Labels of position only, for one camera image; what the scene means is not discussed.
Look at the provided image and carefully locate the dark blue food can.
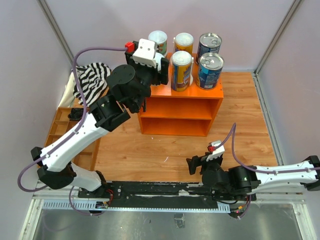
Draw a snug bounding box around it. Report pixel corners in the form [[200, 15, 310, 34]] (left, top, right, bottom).
[[195, 32, 222, 65]]

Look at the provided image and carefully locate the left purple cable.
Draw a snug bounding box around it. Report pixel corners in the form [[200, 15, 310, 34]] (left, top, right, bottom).
[[17, 41, 136, 217]]

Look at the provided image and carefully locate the white lid yellow jar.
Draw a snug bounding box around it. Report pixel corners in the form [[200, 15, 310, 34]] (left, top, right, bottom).
[[154, 52, 164, 73]]

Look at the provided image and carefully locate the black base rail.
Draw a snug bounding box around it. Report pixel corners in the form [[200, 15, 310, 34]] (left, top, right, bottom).
[[78, 181, 248, 211]]

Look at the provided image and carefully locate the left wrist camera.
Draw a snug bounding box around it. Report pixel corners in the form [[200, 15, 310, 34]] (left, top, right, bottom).
[[132, 38, 157, 68]]

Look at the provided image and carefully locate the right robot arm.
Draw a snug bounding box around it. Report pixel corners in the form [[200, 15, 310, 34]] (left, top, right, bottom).
[[186, 153, 320, 200]]

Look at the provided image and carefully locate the blue soup can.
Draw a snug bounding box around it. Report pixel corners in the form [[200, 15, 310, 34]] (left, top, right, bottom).
[[196, 52, 224, 90]]

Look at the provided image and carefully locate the tall yellow purple can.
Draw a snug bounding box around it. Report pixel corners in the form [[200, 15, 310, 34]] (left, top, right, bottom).
[[173, 32, 194, 55]]

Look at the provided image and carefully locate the green white noodle cup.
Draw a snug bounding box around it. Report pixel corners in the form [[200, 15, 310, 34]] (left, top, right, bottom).
[[148, 30, 168, 57]]

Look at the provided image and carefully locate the wooden compartment tray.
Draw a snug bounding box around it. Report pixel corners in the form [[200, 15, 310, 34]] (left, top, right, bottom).
[[44, 107, 100, 171]]

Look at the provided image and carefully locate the black white striped cloth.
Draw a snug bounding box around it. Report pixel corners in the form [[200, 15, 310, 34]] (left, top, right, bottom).
[[76, 62, 112, 107]]

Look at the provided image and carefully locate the orange wooden shelf cabinet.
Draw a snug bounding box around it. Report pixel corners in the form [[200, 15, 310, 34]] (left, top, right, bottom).
[[138, 63, 224, 137]]

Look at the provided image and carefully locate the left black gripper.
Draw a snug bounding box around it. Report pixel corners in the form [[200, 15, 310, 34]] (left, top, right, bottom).
[[126, 49, 170, 111]]

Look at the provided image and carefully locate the white cloth under stripes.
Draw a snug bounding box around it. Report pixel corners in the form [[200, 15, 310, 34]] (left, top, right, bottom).
[[58, 72, 76, 108]]

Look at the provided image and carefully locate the tall colourful can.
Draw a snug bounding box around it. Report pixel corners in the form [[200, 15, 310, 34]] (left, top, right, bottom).
[[170, 50, 194, 92]]

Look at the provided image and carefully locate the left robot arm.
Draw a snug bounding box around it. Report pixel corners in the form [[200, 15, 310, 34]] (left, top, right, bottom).
[[31, 53, 170, 198]]

